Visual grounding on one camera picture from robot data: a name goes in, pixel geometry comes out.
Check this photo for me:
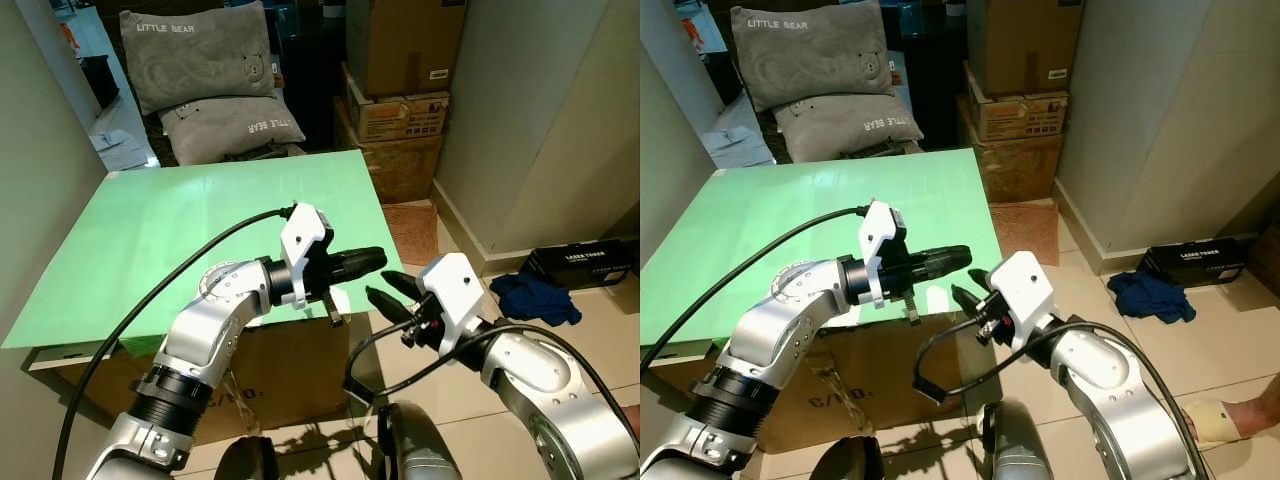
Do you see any grey Little Bear pillow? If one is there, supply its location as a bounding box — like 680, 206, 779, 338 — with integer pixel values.
120, 2, 277, 116
730, 2, 895, 113
775, 92, 926, 164
160, 95, 307, 167

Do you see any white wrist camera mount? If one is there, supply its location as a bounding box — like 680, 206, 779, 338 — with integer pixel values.
279, 203, 337, 309
985, 250, 1063, 347
415, 253, 492, 357
859, 200, 909, 308

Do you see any black laser toner box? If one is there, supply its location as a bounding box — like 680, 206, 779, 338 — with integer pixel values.
520, 240, 639, 291
1135, 237, 1251, 288

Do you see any robot leg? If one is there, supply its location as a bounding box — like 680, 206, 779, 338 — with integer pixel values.
213, 435, 281, 480
808, 435, 886, 480
980, 398, 1061, 480
378, 400, 466, 480

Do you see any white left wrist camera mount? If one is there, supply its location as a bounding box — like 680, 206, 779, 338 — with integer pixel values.
859, 200, 909, 308
279, 203, 337, 309

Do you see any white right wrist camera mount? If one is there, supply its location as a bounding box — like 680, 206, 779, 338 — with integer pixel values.
985, 250, 1063, 347
415, 253, 492, 357

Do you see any right robot leg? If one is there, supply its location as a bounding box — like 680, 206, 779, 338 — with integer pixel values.
378, 400, 466, 480
980, 398, 1061, 480

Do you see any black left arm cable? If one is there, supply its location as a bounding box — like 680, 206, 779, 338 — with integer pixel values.
52, 205, 299, 480
640, 206, 869, 371

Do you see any printed orange cardboard box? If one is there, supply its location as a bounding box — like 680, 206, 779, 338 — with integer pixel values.
340, 65, 451, 143
962, 62, 1069, 141

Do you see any light green board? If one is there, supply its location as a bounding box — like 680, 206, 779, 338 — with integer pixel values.
640, 148, 1004, 351
2, 150, 406, 351

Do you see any dark blue cloth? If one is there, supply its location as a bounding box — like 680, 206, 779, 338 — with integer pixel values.
1107, 270, 1197, 324
490, 272, 583, 328

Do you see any left robot leg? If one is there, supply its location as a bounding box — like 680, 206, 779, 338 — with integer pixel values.
213, 435, 281, 480
808, 435, 886, 480

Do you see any person's bare foot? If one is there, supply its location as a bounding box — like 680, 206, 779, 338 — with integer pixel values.
1225, 395, 1280, 443

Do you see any beige slipper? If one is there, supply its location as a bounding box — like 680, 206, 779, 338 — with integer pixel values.
1183, 398, 1247, 449

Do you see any tall plain cardboard box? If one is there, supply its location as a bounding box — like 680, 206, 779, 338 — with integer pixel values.
965, 0, 1086, 96
345, 0, 469, 98

